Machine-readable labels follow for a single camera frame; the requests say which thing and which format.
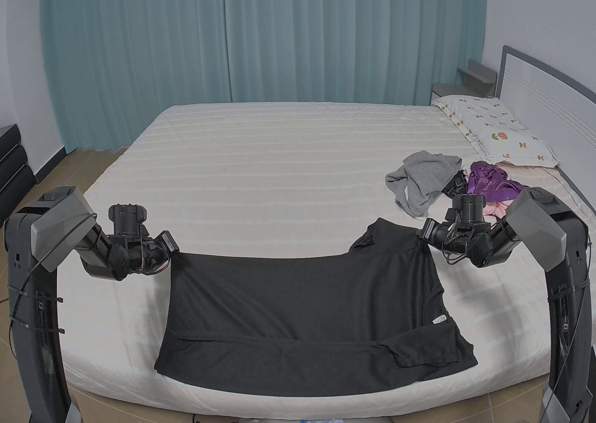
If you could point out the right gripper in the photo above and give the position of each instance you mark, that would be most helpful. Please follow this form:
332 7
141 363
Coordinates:
437 235

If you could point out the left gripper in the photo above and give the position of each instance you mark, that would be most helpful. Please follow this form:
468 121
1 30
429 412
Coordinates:
160 251

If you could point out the black T-shirt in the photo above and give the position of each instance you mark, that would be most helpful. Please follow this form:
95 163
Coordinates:
302 309

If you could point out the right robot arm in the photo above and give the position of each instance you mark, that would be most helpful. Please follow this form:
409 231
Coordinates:
535 225

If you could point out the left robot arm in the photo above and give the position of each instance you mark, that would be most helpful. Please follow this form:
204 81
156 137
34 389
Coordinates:
60 225

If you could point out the bed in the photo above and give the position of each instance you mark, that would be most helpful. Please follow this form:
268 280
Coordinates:
279 160

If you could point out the black shiny garment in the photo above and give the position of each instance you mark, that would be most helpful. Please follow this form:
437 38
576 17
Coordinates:
456 188

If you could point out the grey garment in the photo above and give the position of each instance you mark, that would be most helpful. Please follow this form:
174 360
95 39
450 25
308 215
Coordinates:
421 179

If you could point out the pink garment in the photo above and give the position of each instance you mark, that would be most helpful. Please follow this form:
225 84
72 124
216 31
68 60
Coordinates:
493 210

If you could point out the purple garment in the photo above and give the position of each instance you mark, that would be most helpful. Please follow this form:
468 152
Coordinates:
489 181

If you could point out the white printed pillow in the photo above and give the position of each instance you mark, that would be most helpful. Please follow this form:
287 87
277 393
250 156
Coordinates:
498 130

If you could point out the grey bedside table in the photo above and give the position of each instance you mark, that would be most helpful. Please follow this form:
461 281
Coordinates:
454 88

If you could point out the black chest of drawers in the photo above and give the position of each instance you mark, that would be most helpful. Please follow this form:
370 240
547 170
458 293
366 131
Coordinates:
14 165

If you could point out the blue-green curtain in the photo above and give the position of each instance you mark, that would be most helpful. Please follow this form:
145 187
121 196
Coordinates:
354 25
135 39

